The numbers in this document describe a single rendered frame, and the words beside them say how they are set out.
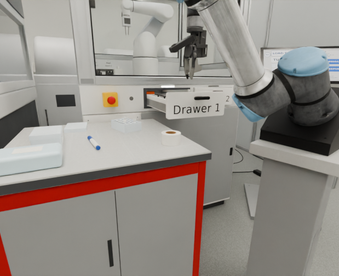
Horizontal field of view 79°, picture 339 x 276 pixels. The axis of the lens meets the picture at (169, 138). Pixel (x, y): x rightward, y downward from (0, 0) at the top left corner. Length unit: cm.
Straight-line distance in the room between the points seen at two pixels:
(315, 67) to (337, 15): 183
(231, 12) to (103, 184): 53
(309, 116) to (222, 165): 90
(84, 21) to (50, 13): 329
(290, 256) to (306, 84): 63
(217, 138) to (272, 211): 70
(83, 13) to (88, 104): 41
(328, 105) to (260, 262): 67
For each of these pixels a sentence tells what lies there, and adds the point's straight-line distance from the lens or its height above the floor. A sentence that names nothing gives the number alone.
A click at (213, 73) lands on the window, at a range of 138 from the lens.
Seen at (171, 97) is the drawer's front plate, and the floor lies 91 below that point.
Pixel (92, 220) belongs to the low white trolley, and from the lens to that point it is 65.
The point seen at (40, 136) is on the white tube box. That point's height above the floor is 81.
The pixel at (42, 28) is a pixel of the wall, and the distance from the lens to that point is 438.
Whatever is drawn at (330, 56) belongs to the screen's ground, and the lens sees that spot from 178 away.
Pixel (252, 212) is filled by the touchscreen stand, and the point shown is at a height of 3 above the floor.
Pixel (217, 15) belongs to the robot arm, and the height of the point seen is 112.
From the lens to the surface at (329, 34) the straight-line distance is 249.
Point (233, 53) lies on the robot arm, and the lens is 59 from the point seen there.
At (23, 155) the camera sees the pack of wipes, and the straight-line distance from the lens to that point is 61.
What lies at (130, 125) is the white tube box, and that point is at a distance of 88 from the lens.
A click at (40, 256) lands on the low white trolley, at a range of 71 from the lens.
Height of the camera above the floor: 99
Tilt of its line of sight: 17 degrees down
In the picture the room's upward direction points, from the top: 1 degrees clockwise
